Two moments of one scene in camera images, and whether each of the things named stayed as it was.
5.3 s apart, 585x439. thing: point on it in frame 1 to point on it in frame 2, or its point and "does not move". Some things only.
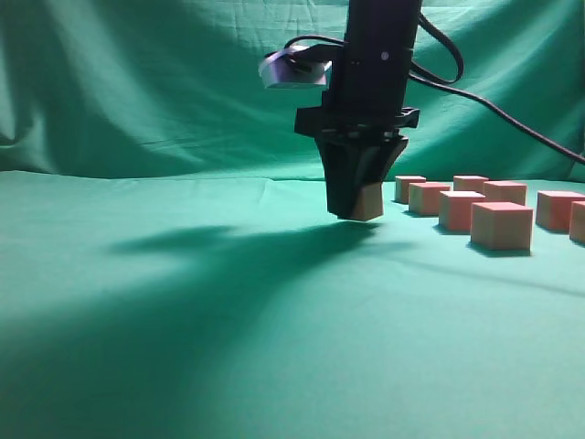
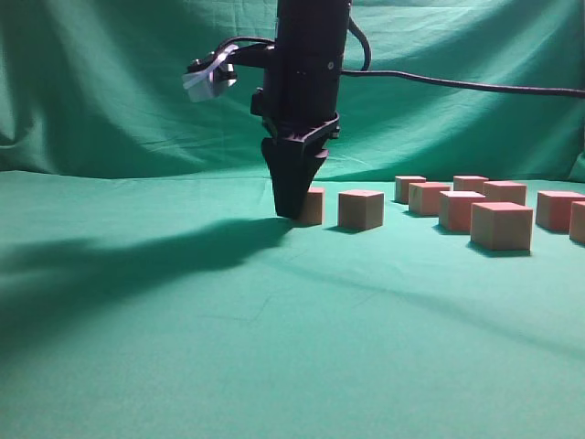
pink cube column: x=553 y=208 does not move
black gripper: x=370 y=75 to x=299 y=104
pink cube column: x=577 y=222 to x=315 y=207
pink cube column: x=505 y=191 does not move
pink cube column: x=502 y=225 does not move
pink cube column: x=424 y=197 does not move
